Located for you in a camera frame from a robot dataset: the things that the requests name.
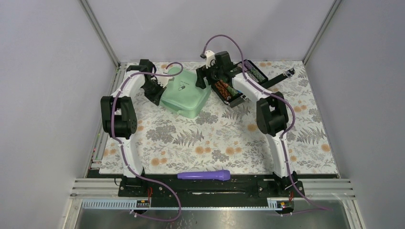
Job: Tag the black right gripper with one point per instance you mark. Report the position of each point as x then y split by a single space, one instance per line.
202 72

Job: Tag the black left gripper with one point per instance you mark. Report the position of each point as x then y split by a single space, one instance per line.
155 98

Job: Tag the mint green medicine kit case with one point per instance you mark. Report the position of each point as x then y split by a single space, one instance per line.
182 97

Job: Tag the purple flashlight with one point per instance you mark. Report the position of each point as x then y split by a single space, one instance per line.
221 175

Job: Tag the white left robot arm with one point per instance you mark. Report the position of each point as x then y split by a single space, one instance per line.
119 119

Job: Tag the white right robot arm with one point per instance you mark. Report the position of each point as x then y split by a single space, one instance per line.
272 122

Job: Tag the black poker chip case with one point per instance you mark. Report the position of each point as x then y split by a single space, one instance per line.
249 82

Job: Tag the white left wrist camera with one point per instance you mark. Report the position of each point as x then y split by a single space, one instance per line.
164 80

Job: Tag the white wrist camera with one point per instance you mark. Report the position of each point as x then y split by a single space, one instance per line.
164 80
209 57

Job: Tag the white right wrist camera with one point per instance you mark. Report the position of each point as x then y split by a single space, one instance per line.
209 57

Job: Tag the white slotted cable duct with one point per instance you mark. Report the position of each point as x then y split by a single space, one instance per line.
137 205

